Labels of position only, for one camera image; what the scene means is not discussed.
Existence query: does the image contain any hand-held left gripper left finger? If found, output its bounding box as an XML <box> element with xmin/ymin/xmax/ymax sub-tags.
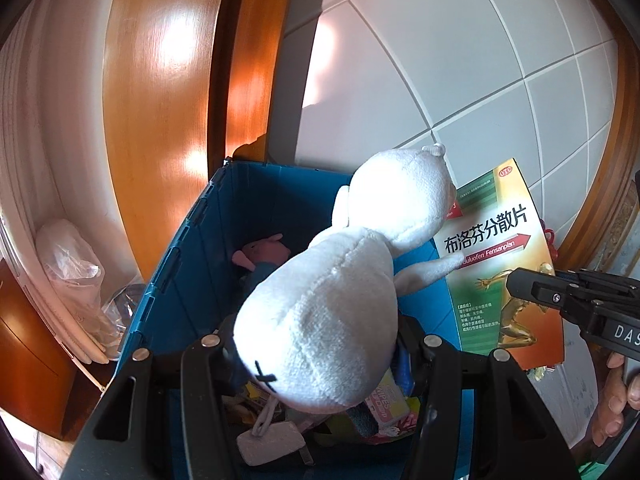
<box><xmin>65</xmin><ymin>335</ymin><xmax>242</xmax><ymax>480</ymax></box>

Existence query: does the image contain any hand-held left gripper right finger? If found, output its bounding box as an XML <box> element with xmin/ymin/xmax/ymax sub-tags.
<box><xmin>396</xmin><ymin>317</ymin><xmax>581</xmax><ymax>480</ymax></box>

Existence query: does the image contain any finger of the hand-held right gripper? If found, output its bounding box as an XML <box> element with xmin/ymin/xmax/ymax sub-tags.
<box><xmin>551</xmin><ymin>269</ymin><xmax>640</xmax><ymax>292</ymax></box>
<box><xmin>506</xmin><ymin>267</ymin><xmax>602</xmax><ymax>322</ymax></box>

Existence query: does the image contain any green and orange medicine box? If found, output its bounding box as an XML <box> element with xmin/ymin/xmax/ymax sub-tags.
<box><xmin>432</xmin><ymin>158</ymin><xmax>567</xmax><ymax>369</ymax></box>

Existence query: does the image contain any white plush toy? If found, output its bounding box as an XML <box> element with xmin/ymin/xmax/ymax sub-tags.
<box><xmin>233</xmin><ymin>144</ymin><xmax>463</xmax><ymax>467</ymax></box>

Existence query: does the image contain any blue storage container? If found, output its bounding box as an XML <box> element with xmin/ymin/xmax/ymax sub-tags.
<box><xmin>107</xmin><ymin>158</ymin><xmax>477</xmax><ymax>480</ymax></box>

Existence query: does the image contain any pink pig plush teal dress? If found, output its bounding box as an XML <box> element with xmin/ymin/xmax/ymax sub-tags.
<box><xmin>231</xmin><ymin>232</ymin><xmax>293</xmax><ymax>306</ymax></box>

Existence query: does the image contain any person's right hand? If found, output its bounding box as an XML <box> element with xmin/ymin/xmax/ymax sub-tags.
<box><xmin>591</xmin><ymin>353</ymin><xmax>640</xmax><ymax>448</ymax></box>

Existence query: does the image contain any pink white packet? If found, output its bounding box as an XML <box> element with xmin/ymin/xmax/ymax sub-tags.
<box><xmin>344</xmin><ymin>379</ymin><xmax>420</xmax><ymax>442</ymax></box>

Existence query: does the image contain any yellow packet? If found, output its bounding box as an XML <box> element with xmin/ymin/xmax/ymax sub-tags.
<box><xmin>220</xmin><ymin>382</ymin><xmax>282</xmax><ymax>428</ymax></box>

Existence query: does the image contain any red knot ornament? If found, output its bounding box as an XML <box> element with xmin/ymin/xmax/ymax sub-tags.
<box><xmin>541</xmin><ymin>219</ymin><xmax>559</xmax><ymax>262</ymax></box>

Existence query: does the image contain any wooden cabinet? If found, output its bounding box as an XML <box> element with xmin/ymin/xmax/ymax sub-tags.
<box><xmin>0</xmin><ymin>259</ymin><xmax>107</xmax><ymax>444</ymax></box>

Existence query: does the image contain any clear plastic bag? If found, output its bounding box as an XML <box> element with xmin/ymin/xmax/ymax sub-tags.
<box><xmin>35</xmin><ymin>218</ymin><xmax>147</xmax><ymax>362</ymax></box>

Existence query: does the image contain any wooden door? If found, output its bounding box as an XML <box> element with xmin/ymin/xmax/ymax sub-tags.
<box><xmin>102</xmin><ymin>0</ymin><xmax>322</xmax><ymax>192</ymax></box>

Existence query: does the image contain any wooden door frame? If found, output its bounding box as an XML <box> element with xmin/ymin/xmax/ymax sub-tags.
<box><xmin>549</xmin><ymin>30</ymin><xmax>640</xmax><ymax>273</ymax></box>

